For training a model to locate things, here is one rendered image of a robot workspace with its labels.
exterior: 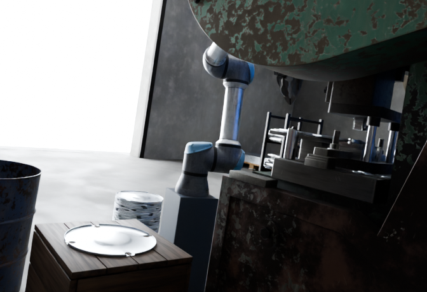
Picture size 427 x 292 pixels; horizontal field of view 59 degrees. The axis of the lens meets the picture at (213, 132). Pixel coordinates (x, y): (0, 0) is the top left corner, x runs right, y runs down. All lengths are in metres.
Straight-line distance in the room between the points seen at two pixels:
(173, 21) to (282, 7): 5.72
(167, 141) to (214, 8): 5.60
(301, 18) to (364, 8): 0.13
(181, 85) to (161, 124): 0.77
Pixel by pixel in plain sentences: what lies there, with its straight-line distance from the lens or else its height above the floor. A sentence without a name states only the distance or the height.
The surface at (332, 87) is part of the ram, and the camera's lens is 1.21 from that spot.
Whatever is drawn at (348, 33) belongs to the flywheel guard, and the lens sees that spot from 0.77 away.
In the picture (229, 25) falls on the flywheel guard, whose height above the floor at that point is 1.02.
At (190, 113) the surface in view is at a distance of 6.80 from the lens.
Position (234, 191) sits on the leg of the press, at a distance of 1.15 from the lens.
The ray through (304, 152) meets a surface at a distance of 1.26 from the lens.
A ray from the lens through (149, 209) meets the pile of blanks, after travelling 2.30.
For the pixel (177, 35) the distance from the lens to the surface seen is 6.58.
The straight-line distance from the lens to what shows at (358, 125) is 1.22.
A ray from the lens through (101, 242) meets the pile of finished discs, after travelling 1.27.
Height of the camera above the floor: 0.78
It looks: 2 degrees down
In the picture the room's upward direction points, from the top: 9 degrees clockwise
